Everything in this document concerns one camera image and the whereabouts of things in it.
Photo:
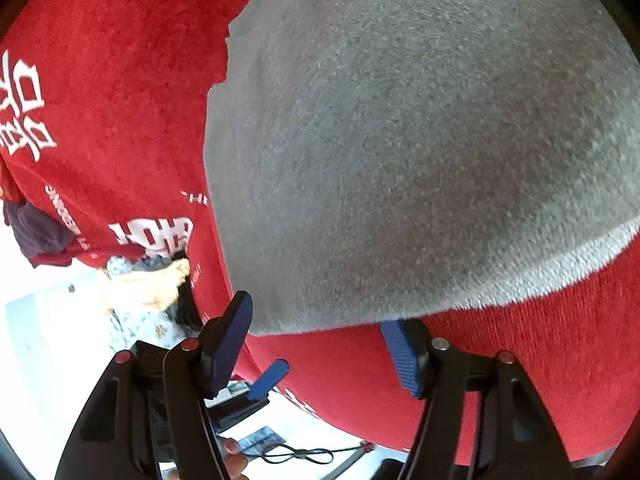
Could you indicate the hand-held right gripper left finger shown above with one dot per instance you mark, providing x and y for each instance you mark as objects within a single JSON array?
[{"x": 229, "y": 347}]

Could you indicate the person's left hand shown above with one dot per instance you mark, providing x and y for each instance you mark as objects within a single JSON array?
[{"x": 234, "y": 457}]

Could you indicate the light blue patterned cloth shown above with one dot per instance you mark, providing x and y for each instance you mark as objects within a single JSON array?
[{"x": 135, "y": 330}]

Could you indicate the red printed blanket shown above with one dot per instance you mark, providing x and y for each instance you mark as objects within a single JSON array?
[{"x": 125, "y": 85}]

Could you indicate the grey sweater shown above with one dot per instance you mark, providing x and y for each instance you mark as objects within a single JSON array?
[{"x": 400, "y": 160}]

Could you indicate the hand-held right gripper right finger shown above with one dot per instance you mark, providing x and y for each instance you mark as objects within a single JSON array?
[{"x": 400, "y": 355}]

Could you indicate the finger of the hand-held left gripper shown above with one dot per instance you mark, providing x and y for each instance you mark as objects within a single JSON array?
[{"x": 270, "y": 377}]

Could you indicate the black cloth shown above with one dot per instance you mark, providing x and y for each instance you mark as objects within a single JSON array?
[{"x": 186, "y": 305}]

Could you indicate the purple cloth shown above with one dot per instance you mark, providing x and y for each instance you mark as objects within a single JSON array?
[{"x": 35, "y": 235}]

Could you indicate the red cloth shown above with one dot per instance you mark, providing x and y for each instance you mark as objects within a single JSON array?
[{"x": 55, "y": 259}]

